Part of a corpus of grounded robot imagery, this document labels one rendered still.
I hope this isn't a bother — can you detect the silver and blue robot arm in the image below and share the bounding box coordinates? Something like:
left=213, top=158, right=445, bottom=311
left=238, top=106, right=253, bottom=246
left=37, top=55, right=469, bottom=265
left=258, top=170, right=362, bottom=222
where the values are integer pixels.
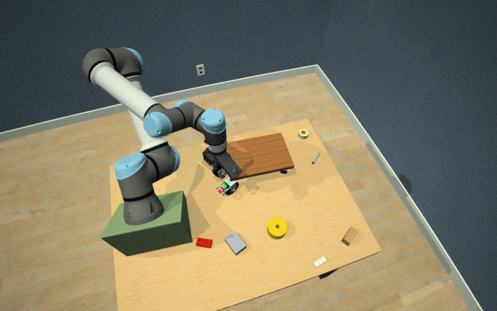
left=82, top=47, right=227, bottom=225

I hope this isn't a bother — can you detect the brown wooden block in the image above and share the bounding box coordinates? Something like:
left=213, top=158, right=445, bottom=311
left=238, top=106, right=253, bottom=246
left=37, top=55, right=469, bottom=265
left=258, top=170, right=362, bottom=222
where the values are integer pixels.
left=341, top=227, right=358, bottom=246

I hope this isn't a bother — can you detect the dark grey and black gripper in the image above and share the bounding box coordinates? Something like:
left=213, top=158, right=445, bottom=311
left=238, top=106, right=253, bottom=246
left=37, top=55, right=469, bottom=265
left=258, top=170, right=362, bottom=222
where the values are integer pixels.
left=203, top=146, right=227, bottom=179

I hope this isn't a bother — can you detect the red toy brick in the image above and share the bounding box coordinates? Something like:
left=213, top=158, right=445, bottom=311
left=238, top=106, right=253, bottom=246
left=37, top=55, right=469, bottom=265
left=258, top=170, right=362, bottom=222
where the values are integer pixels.
left=196, top=238, right=213, bottom=248

